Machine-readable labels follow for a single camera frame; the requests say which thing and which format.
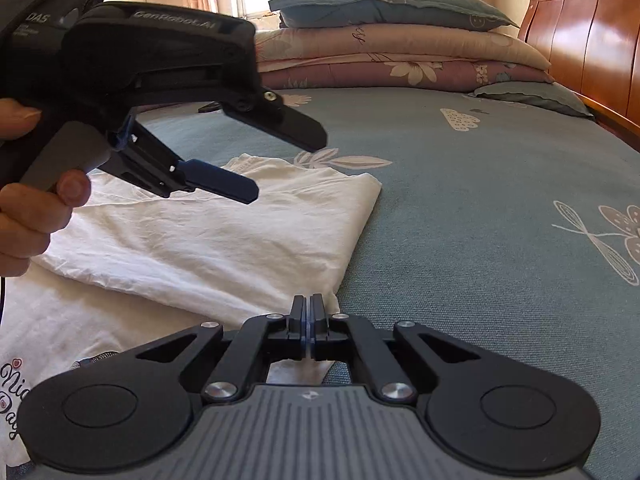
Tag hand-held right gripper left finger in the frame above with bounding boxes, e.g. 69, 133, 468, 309
135, 294, 311, 402

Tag flat blue-grey pillow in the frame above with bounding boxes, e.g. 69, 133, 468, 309
470, 81, 593, 118

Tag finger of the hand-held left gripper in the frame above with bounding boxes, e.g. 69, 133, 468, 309
106, 116, 261, 206
221, 89, 329, 154

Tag wooden headboard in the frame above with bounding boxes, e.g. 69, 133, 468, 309
517, 0, 640, 151

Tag plump blue-grey floral pillow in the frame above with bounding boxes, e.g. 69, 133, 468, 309
269, 0, 518, 31

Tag folded pink floral quilt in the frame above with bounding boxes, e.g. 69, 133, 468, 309
252, 24, 556, 92

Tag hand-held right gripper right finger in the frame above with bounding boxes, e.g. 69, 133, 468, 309
310, 294, 478, 403

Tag person's left hand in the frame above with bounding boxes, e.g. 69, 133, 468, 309
0, 99, 94, 279

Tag white printed long-sleeve shirt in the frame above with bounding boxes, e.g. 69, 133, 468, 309
0, 152, 383, 466

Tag blue floral bed sheet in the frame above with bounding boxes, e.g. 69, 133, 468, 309
90, 85, 640, 480

